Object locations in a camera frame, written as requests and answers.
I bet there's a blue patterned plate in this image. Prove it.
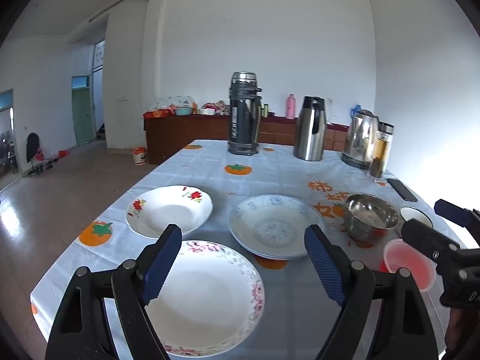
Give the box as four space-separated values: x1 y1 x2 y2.
228 194 328 260

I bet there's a steel electric kettle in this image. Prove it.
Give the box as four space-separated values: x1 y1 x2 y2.
341 109 380 170

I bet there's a persimmon print tablecloth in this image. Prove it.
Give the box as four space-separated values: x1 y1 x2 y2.
29 139 480 360

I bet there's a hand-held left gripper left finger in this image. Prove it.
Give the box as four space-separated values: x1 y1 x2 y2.
45 224 183 360

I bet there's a fluorescent ceiling light tube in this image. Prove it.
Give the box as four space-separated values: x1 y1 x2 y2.
89 0 124 23

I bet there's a green door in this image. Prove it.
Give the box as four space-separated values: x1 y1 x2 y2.
72 76 94 146

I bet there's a colourful cloth pile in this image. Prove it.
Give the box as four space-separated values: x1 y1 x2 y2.
202 100 229 115

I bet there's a white enamel bowl dark rim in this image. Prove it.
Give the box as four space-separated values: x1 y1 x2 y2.
399 206 434 239

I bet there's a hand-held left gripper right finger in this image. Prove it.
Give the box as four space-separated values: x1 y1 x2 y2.
304 224 439 360

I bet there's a black garment on chair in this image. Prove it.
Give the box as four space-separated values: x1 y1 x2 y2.
26 133 46 175

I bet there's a black thermos flask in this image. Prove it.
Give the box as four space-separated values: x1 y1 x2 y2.
227 71 262 156

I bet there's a white floral cloth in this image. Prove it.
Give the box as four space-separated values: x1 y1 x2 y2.
150 95 197 115

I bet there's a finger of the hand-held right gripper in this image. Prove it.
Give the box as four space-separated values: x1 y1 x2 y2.
401 219 460 271
434 199 480 239

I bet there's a steel thermal carafe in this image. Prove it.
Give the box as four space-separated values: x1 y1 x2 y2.
293 96 326 162

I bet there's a low wooden cabinet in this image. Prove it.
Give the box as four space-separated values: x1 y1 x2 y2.
144 112 347 165

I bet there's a white plate with red flowers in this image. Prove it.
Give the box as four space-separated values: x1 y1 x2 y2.
125 185 214 239

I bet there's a stainless steel bowl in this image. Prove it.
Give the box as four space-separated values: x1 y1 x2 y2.
343 193 399 243

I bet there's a white plate pink floral rim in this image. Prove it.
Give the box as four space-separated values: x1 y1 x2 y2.
144 240 265 358

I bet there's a black smartphone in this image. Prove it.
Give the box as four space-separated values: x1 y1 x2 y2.
387 178 418 202

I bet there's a glass tea bottle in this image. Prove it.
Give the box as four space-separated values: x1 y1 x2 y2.
367 121 395 183

